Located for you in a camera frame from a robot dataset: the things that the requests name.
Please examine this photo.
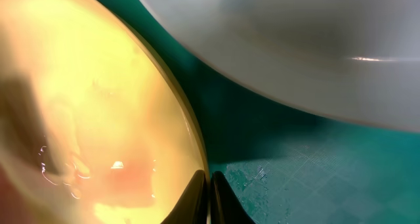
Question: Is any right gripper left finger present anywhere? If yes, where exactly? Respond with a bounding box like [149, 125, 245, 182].
[161, 170, 207, 224]

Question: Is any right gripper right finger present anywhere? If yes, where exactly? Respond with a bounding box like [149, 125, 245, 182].
[210, 171, 255, 224]

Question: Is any light blue plate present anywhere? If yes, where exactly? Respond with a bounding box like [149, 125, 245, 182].
[140, 0, 419, 131]

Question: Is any yellow plate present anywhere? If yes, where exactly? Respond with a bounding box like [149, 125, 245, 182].
[1, 0, 209, 223]

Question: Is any teal plastic tray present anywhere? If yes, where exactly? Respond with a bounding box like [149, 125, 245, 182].
[98, 0, 419, 224]

